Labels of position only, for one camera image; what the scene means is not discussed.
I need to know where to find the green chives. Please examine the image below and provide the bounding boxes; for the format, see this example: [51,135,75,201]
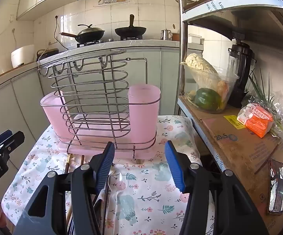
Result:
[249,66,283,133]

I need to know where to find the wall decal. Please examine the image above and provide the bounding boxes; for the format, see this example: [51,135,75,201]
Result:
[93,0,128,7]

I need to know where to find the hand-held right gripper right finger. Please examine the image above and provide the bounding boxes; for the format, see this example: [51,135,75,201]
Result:
[164,141,270,235]

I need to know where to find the kitchen counter with cabinets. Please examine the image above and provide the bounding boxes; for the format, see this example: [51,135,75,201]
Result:
[0,39,204,157]

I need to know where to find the black gas stove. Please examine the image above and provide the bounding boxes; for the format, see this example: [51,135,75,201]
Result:
[77,35,143,47]

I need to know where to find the enoki mushroom pack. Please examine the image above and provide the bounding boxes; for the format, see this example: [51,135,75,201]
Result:
[185,53,219,75]

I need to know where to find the brown cardboard sheet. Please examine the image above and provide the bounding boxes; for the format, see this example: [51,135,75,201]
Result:
[190,108,283,230]

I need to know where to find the white rice cooker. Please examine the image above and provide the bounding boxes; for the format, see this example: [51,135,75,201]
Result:
[11,44,35,68]

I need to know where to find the orange and white food packet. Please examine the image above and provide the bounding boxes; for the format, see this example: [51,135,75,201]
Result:
[237,103,274,139]

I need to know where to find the orange fruit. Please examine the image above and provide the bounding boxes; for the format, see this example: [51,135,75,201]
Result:
[216,80,230,98]

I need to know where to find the steel kettle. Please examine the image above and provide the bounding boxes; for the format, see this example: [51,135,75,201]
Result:
[160,29,173,41]

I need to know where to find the metal wire utensil rack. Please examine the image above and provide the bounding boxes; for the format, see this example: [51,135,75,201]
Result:
[37,50,157,161]

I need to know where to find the white storage box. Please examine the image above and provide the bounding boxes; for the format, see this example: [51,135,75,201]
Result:
[187,33,204,45]

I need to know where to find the pink plastic utensil cup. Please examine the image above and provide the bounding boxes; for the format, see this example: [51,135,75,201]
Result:
[127,84,161,144]
[40,90,70,140]

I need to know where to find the black induction cooker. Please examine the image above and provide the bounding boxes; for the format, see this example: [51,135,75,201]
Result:
[37,48,59,61]

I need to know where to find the clear plastic bowl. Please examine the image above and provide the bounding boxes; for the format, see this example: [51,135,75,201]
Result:
[180,62,240,114]

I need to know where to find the pink plastic drip tray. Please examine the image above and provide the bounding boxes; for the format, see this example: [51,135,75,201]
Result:
[58,114,161,161]

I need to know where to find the black wok with lid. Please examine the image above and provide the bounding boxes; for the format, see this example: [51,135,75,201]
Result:
[60,24,106,43]

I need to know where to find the floral white tablecloth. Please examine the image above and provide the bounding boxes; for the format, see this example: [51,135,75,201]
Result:
[3,115,216,235]

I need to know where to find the black blender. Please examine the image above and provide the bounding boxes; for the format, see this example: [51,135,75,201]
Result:
[228,39,256,108]

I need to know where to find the black wok with wooden handle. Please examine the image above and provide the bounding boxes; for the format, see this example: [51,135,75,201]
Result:
[114,14,147,38]

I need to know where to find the green round vegetable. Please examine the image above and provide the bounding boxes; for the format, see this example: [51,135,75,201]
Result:
[195,88,222,110]

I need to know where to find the metal shelving unit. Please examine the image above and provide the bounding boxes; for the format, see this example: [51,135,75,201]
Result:
[176,0,283,235]

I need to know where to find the white power cable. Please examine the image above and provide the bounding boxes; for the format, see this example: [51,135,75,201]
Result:
[36,50,46,71]

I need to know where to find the steel grater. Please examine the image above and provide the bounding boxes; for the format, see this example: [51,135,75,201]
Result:
[268,159,283,215]

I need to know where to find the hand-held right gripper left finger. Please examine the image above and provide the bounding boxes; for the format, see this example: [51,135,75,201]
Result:
[13,141,116,235]

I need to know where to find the clear plastic spoon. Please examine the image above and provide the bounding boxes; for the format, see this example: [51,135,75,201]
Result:
[107,171,127,235]

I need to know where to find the black power cable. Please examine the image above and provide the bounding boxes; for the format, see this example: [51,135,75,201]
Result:
[54,15,68,51]

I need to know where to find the wooden board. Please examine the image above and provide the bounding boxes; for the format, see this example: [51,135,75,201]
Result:
[0,62,38,85]

